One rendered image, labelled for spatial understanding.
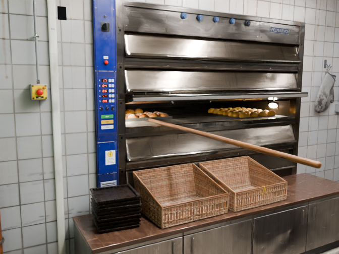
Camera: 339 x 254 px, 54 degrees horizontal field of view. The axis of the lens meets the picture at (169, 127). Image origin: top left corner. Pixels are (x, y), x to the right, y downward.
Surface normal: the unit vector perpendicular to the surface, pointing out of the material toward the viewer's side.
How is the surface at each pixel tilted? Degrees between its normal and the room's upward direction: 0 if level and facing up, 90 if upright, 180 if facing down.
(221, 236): 90
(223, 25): 90
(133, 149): 70
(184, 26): 90
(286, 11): 90
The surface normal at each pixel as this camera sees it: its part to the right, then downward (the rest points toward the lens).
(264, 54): 0.44, -0.22
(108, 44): 0.47, 0.12
